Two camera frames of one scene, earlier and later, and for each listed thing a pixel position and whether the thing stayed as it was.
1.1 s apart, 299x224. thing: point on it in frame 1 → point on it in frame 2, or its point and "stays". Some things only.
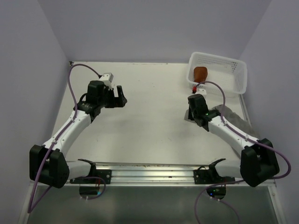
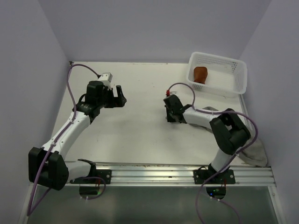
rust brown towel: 200,74 stays
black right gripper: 190,116 → 169,119
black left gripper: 118,101 stays
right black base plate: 207,177 stays
